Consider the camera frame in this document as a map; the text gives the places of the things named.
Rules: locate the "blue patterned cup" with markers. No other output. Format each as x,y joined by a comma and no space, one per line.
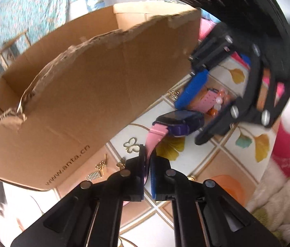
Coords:
94,1

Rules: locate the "white fluffy blanket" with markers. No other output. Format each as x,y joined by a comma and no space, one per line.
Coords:
283,200

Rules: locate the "ginkgo leaf print tablecloth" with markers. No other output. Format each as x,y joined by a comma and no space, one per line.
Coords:
211,157

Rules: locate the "wooden chair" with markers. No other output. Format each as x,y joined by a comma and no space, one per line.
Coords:
12,47

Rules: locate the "orange and white bead jewelry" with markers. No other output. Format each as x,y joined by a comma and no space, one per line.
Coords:
218,106

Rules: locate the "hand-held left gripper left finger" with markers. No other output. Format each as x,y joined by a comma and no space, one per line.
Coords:
141,175

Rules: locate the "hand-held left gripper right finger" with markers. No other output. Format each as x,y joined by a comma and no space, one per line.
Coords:
154,177

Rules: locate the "beige cardboard box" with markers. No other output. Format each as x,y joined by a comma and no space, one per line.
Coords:
134,15

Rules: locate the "brown cardboard box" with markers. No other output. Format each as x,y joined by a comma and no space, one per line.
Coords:
96,87

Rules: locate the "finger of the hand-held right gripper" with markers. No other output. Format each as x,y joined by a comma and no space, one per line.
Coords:
191,90
253,87

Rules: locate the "gold flower earring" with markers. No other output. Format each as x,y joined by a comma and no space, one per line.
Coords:
120,163

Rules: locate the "teal floral cloth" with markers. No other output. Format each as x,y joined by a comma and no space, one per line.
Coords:
34,12

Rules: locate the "pink object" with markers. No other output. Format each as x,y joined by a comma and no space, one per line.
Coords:
206,29

